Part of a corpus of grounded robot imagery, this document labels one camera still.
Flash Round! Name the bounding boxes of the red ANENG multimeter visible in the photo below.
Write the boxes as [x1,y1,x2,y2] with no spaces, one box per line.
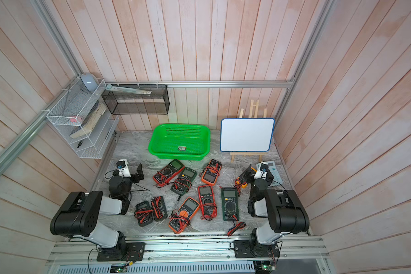
[153,159,185,188]

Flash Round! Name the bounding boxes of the orange multimeter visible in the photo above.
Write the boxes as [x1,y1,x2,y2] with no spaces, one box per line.
[169,197,200,234]
[200,159,222,186]

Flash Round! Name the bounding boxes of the green DT9205A multimeter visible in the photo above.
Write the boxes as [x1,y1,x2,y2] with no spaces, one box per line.
[170,167,198,196]

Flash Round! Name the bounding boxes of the orange multimeter front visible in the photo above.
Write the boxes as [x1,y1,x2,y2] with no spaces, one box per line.
[169,197,200,234]

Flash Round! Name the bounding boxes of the yellow black multimeter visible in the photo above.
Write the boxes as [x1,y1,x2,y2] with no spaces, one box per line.
[234,166,257,196]

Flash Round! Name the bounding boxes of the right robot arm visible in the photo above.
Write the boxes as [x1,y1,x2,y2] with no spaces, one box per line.
[248,164,309,247]

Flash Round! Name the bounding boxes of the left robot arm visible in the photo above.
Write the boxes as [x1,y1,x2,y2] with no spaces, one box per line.
[50,160,145,249]

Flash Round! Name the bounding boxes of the green multimeter lower right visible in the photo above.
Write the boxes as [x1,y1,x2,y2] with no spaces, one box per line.
[221,187,239,221]

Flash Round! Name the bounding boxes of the small black multimeter left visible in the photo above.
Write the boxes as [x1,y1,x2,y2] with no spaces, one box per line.
[134,201,154,227]

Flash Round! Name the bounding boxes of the small black multimeter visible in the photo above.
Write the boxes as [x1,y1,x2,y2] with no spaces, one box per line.
[134,201,154,227]
[151,196,168,221]

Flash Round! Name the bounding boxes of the small black multimeter right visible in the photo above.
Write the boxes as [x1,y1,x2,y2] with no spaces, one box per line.
[151,196,168,221]

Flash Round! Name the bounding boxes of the green plastic basket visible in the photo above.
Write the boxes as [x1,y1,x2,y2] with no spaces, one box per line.
[148,124,211,161]

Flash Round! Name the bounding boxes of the paper in mesh basket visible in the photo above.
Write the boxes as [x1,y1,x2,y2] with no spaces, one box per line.
[106,84,152,95]

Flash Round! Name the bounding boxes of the light blue calculator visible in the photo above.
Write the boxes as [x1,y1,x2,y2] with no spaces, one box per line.
[264,161,283,186]

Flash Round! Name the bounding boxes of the blue framed whiteboard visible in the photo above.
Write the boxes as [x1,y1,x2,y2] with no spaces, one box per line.
[220,118,275,153]

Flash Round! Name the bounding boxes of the grey computer mouse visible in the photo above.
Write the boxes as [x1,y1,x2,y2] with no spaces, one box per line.
[80,73,99,92]

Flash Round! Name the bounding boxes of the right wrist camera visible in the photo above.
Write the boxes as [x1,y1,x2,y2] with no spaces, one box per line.
[254,162,269,180]

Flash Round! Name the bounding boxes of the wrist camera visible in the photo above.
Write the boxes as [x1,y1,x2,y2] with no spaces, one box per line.
[116,159,131,178]
[254,162,269,180]

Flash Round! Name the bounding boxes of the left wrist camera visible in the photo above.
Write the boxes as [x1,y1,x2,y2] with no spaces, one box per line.
[116,159,131,178]

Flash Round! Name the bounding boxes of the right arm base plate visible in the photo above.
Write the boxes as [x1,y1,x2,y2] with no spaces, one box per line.
[230,240,280,259]

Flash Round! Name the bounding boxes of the book on wire shelf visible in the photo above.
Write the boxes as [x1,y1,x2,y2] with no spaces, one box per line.
[70,102,107,139]

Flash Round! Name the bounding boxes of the black mesh wall basket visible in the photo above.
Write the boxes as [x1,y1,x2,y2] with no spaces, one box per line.
[102,84,170,115]

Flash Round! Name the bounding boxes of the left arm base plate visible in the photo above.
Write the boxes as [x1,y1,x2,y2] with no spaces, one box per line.
[97,242,146,262]

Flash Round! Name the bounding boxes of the white wire wall shelf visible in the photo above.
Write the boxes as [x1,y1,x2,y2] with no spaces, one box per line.
[47,76,119,159]

